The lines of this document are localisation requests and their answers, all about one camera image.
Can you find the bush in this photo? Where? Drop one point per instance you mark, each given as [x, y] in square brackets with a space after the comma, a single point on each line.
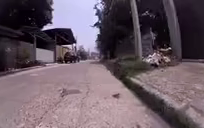
[24, 56]

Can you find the dark wall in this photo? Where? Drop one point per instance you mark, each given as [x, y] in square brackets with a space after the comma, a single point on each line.
[200, 30]

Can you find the tall green trees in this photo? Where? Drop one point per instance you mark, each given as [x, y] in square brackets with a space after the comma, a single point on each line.
[113, 30]

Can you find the canopy roof shelter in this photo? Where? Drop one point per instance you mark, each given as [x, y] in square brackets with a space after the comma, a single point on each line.
[60, 35]

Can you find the dark trees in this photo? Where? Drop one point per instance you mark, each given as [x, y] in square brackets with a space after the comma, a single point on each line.
[16, 11]

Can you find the grey concrete road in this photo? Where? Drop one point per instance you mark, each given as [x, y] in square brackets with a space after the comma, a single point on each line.
[56, 110]

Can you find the concrete kerb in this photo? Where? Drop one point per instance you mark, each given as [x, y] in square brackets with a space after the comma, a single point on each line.
[156, 100]

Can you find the pale concrete pole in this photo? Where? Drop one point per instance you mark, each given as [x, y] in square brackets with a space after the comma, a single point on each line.
[173, 30]
[136, 30]

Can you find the pale rubbish pile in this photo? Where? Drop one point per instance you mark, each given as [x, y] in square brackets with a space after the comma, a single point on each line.
[156, 58]

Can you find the raised concrete sidewalk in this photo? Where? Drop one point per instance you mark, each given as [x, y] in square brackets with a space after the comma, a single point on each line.
[183, 86]

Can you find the vehicle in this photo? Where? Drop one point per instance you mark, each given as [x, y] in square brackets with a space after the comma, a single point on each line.
[71, 57]

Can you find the grass patch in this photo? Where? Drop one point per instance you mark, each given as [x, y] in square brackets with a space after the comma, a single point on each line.
[130, 66]

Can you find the dark building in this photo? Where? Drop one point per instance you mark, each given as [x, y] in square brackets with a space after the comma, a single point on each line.
[6, 46]

